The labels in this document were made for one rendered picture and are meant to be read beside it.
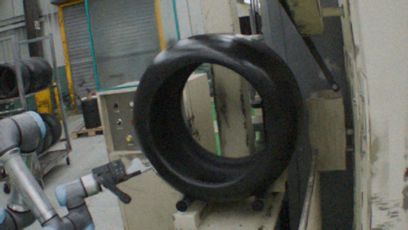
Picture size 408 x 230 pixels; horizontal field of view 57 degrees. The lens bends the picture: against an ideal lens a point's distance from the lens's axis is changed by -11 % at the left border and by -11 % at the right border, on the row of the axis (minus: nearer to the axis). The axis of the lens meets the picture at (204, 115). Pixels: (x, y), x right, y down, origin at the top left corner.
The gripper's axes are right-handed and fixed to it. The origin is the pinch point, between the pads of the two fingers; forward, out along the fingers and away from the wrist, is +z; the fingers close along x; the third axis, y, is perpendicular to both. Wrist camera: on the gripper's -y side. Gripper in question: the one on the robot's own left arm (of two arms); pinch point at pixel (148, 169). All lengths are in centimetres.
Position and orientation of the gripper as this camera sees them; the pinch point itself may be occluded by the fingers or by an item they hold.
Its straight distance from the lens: 150.2
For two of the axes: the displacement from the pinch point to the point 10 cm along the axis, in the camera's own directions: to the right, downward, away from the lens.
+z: 8.8, -3.2, 3.5
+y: -3.7, -9.2, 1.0
